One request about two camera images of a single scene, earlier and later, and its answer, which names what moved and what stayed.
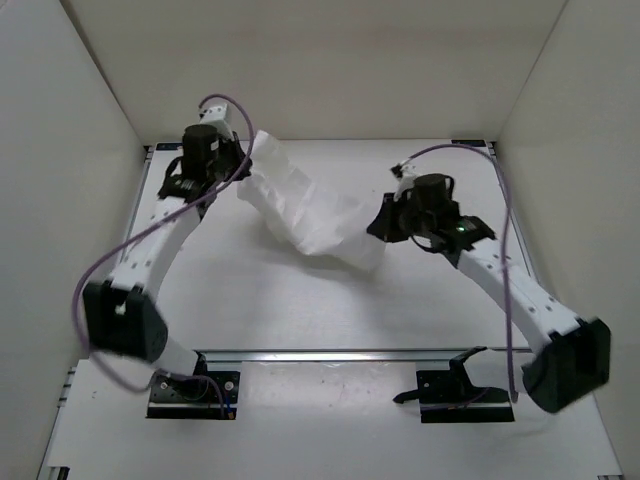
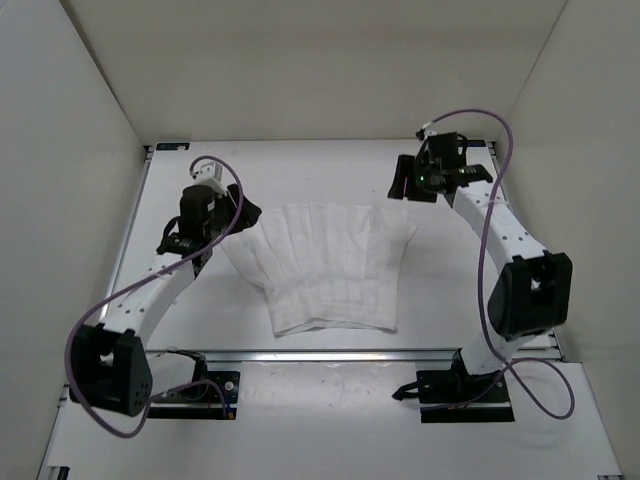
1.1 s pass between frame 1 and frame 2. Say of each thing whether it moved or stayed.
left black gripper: moved
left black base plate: stayed
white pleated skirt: moved
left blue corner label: stayed
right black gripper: moved
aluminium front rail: stayed
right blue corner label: stayed
